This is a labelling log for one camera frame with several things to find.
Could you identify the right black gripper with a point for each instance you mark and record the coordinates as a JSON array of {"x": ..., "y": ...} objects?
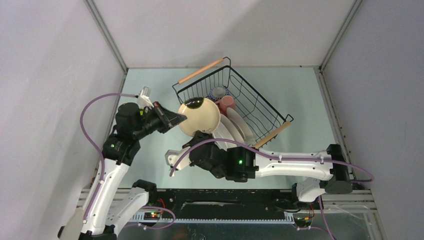
[{"x": 199, "y": 135}]

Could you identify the wooden rack handle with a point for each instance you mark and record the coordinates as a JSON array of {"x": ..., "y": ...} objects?
[
  {"x": 271, "y": 135},
  {"x": 201, "y": 70}
]

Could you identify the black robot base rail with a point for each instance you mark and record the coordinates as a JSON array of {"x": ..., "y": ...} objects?
[{"x": 232, "y": 204}]

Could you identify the cream plate with plum blossom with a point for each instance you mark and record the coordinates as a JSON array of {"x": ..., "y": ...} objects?
[{"x": 202, "y": 114}]

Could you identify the green rim Hao Wei plate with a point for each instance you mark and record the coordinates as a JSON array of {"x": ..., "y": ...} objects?
[{"x": 241, "y": 125}]

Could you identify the large pink cup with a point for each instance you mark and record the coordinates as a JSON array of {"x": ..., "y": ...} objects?
[{"x": 225, "y": 103}]

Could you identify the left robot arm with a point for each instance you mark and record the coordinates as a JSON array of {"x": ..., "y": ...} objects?
[{"x": 95, "y": 220}]

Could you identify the controller board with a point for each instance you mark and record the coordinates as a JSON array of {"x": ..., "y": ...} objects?
[
  {"x": 303, "y": 222},
  {"x": 152, "y": 216}
]

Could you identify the black wire dish rack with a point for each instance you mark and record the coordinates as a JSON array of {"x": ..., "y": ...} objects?
[{"x": 261, "y": 116}]

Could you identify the right controller board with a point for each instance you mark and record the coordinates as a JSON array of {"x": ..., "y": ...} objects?
[{"x": 303, "y": 222}]

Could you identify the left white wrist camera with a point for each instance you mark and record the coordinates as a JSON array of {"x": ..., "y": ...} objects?
[{"x": 143, "y": 99}]

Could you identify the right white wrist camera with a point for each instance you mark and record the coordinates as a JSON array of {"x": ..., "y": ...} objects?
[{"x": 172, "y": 156}]

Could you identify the green red rim plate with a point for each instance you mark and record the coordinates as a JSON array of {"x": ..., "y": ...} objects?
[{"x": 232, "y": 129}]

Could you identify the right wooden rack handle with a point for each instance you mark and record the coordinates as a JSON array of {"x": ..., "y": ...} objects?
[{"x": 271, "y": 135}]

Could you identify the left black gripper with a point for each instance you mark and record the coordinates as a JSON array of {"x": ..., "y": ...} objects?
[{"x": 174, "y": 118}]

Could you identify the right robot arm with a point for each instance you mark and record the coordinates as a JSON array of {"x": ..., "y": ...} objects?
[{"x": 325, "y": 172}]

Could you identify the blue white patterned cup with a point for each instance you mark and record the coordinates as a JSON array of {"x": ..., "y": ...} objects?
[{"x": 218, "y": 93}]

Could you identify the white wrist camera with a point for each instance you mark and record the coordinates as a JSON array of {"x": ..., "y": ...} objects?
[
  {"x": 143, "y": 99},
  {"x": 172, "y": 156}
]

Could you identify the left wooden rack handle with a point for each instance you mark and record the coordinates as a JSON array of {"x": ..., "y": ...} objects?
[{"x": 201, "y": 70}]

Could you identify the left controller board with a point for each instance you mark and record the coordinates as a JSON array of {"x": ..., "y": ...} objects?
[{"x": 152, "y": 216}]

